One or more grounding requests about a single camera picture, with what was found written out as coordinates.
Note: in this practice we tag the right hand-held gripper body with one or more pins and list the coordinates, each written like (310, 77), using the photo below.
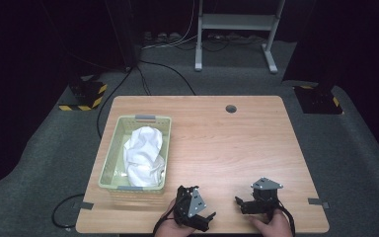
(264, 197)

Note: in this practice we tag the grey tape strip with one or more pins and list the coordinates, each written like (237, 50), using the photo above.
(317, 201)
(84, 205)

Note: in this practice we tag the person's left hand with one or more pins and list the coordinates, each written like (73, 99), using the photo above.
(171, 228)

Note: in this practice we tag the white metal stand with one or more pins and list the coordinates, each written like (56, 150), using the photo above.
(237, 21)

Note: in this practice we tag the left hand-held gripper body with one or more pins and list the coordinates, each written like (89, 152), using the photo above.
(187, 210)

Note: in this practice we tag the yellow black striped base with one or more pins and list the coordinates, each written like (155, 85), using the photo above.
(89, 94)
(319, 100)

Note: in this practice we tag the light green plastic basket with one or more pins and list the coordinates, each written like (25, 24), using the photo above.
(115, 171)

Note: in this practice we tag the power strip with plugs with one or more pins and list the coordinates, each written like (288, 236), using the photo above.
(161, 37)

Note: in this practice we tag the white cloth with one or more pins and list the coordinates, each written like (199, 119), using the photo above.
(143, 154)

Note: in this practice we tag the black stand pole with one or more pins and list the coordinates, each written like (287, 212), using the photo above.
(123, 33)

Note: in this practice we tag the person's right hand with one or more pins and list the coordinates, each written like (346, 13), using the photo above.
(273, 227)

